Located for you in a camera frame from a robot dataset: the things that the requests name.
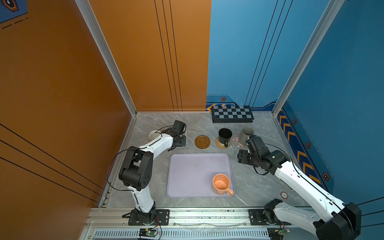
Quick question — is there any white mug purple handle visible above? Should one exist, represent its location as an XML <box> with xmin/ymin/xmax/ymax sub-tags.
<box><xmin>148</xmin><ymin>130</ymin><xmax>162</xmax><ymax>142</ymax></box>

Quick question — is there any right green circuit board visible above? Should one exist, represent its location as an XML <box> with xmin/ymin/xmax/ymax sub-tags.
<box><xmin>268</xmin><ymin>229</ymin><xmax>291</xmax><ymax>240</ymax></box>

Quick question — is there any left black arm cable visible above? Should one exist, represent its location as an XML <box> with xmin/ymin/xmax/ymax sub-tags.
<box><xmin>106</xmin><ymin>146</ymin><xmax>142</xmax><ymax>193</ymax></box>

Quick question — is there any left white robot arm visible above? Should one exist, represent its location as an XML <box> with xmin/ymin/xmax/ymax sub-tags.
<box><xmin>119</xmin><ymin>120</ymin><xmax>187</xmax><ymax>225</ymax></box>

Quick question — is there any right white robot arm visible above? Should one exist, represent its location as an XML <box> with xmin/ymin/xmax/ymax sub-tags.
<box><xmin>238</xmin><ymin>136</ymin><xmax>362</xmax><ymax>240</ymax></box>

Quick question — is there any left green circuit board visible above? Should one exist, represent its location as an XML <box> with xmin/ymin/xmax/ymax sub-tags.
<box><xmin>138</xmin><ymin>229</ymin><xmax>160</xmax><ymax>240</ymax></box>

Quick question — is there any aluminium corner post left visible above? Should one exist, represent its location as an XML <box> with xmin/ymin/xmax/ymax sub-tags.
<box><xmin>75</xmin><ymin>0</ymin><xmax>137</xmax><ymax>117</ymax></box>

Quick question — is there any lavender serving tray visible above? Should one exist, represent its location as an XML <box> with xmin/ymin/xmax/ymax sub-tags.
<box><xmin>167</xmin><ymin>153</ymin><xmax>235</xmax><ymax>199</ymax></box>

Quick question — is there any black mug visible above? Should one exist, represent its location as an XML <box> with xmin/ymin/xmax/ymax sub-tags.
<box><xmin>219</xmin><ymin>128</ymin><xmax>233</xmax><ymax>148</ymax></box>

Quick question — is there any brown wooden round coaster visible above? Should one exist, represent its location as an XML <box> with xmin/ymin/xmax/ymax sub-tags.
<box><xmin>195</xmin><ymin>135</ymin><xmax>211</xmax><ymax>149</ymax></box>

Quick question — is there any green circuit board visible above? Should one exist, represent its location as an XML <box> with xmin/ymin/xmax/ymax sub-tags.
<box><xmin>138</xmin><ymin>229</ymin><xmax>160</xmax><ymax>240</ymax></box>
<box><xmin>268</xmin><ymin>229</ymin><xmax>291</xmax><ymax>240</ymax></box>

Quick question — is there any orange mug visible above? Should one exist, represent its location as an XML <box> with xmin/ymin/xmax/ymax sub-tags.
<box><xmin>213</xmin><ymin>174</ymin><xmax>234</xmax><ymax>197</ymax></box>

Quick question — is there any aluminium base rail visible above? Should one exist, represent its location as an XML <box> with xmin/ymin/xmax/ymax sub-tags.
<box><xmin>80</xmin><ymin>207</ymin><xmax>317</xmax><ymax>240</ymax></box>

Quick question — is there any aluminium corner post right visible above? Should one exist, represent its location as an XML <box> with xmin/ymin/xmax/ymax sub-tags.
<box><xmin>272</xmin><ymin>0</ymin><xmax>345</xmax><ymax>117</ymax></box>

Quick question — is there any woven rattan round coaster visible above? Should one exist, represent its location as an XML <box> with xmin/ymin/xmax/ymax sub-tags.
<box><xmin>216</xmin><ymin>137</ymin><xmax>232</xmax><ymax>149</ymax></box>

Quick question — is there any grey mug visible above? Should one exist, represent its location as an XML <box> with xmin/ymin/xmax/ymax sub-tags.
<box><xmin>239</xmin><ymin>127</ymin><xmax>254</xmax><ymax>146</ymax></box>

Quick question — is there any aluminium corner post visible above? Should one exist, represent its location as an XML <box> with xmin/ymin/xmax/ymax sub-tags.
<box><xmin>75</xmin><ymin>0</ymin><xmax>137</xmax><ymax>117</ymax></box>
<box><xmin>272</xmin><ymin>0</ymin><xmax>345</xmax><ymax>117</ymax></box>

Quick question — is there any black checkered chess board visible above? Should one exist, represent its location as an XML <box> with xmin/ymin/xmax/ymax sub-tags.
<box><xmin>211</xmin><ymin>105</ymin><xmax>254</xmax><ymax>123</ymax></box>

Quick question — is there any pink cherry blossom coaster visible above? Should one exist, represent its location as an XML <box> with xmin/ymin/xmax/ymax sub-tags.
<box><xmin>232</xmin><ymin>135</ymin><xmax>248</xmax><ymax>150</ymax></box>

